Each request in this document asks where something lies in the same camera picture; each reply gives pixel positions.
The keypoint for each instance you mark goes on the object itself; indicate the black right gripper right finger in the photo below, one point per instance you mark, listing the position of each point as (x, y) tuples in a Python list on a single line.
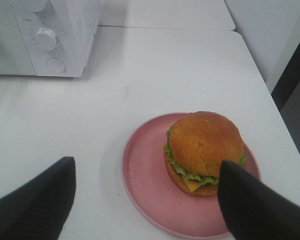
[(253, 211)]

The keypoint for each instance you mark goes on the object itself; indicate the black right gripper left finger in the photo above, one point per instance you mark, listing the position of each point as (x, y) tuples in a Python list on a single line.
[(39, 209)]

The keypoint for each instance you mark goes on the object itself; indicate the burger with lettuce and cheese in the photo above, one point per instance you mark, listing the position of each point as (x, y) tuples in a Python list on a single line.
[(196, 145)]

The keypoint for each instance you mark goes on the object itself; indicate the pink round plate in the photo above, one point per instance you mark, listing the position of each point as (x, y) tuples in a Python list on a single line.
[(156, 197)]

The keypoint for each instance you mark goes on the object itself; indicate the white microwave door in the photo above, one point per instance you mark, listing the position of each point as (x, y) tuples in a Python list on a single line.
[(14, 56)]

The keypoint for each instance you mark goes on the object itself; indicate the white microwave knob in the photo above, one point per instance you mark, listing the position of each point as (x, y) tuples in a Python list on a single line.
[(36, 5), (46, 39)]

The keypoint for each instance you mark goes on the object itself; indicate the round white door button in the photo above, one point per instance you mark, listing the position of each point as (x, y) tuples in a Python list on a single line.
[(56, 65)]

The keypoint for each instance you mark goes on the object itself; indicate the white microwave oven body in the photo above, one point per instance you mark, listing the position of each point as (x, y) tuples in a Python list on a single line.
[(74, 21)]

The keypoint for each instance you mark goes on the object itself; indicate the white table leg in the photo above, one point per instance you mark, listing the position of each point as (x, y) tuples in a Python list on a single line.
[(285, 56)]

